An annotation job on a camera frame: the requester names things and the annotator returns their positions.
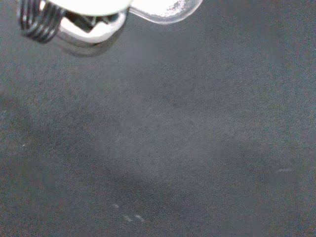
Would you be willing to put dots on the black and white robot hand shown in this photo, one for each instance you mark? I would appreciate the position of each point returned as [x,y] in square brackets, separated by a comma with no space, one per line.
[93,27]

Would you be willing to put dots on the black bench cloth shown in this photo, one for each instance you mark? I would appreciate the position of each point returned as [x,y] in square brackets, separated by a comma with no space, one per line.
[158,135]

